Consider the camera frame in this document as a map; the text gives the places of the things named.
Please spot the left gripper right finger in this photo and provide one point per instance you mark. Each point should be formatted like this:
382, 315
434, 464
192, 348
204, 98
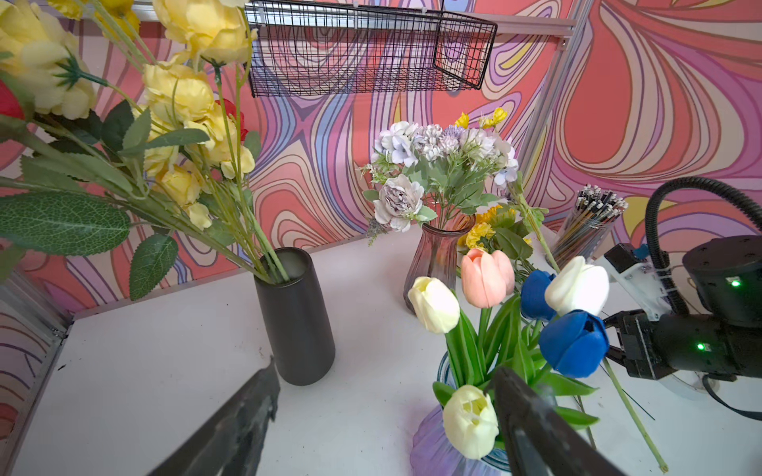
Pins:
537, 440

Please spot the yellow carnation stem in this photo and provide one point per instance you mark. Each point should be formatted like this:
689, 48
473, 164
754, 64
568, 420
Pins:
479, 237

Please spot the back black wire basket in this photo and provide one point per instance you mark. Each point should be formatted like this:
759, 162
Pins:
318, 48

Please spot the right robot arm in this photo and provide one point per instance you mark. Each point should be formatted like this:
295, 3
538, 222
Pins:
724, 343

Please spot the blue tulip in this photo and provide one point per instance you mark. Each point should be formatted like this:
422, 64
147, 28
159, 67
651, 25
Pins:
575, 344

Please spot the mixed rose bouquet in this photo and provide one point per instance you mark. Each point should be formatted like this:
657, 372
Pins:
118, 138

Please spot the yellow and lilac bouquet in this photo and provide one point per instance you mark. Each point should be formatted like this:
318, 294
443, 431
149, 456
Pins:
430, 174

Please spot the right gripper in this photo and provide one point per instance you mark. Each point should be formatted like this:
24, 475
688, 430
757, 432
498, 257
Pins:
649, 336

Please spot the black vase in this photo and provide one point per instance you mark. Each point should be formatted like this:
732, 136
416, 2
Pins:
296, 320

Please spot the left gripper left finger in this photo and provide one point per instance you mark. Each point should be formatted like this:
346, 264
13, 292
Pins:
231, 441

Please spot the patterned pen cup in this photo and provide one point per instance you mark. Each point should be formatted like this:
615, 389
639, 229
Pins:
593, 214

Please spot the yellow poppy spray stem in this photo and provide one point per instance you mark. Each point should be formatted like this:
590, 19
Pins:
528, 213

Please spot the tulip bunch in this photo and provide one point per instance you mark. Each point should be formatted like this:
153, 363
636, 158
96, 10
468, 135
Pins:
497, 323

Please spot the purple glass tulip vase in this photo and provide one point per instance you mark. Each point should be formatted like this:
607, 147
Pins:
432, 453

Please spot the red grey glass vase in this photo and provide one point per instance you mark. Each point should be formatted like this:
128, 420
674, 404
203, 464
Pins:
437, 253

